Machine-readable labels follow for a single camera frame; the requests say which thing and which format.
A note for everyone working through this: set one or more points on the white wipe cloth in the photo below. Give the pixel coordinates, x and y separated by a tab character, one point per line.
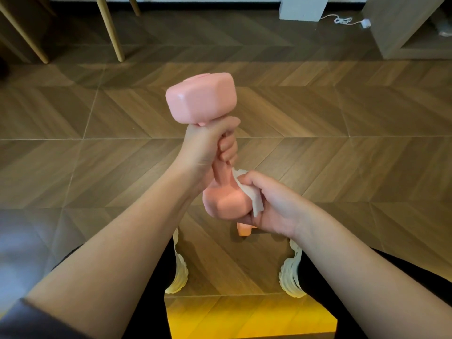
255	197

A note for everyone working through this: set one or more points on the person's white right shoe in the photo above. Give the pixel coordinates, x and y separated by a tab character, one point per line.
291	275

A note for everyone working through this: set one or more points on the wooden furniture leg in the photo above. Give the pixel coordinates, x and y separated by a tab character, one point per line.
28	35
110	29
134	5

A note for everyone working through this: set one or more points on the person's right thumb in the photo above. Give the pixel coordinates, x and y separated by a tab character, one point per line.
252	178

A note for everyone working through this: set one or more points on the person's white left shoe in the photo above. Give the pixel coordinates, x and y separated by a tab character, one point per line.
178	268

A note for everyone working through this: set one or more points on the white plug adapter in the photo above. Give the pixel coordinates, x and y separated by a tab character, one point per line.
366	23

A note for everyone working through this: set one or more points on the person's leg black trousers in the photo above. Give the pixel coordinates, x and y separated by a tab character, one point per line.
317	303
152	300

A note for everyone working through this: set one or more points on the white box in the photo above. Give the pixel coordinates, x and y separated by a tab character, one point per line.
303	7

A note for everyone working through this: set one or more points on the wooden cabinet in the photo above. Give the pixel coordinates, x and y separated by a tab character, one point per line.
395	24

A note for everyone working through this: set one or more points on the person's left thumb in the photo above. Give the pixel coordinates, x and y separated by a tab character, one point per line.
222	122

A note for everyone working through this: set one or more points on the person's right leg black trousers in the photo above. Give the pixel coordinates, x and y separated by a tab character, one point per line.
317	303

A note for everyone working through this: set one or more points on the person's left forearm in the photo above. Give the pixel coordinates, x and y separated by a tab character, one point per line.
113	257

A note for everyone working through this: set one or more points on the person's right hand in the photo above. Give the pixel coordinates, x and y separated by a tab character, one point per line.
282	208

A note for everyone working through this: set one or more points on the person's left leg black trousers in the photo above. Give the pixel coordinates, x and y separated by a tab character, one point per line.
152	300

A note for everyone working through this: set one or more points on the person's left hand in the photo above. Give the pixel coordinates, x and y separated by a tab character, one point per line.
199	148

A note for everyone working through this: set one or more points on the dark grey sleeve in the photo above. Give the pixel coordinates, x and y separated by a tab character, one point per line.
31	321

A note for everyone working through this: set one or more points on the pink dumbbell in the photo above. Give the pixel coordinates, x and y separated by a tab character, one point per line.
197	98
245	229

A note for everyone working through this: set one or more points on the person's white shoe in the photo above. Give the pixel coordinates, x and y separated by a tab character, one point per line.
178	268
291	275

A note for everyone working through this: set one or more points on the person's right forearm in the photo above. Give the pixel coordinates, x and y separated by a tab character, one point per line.
360	278

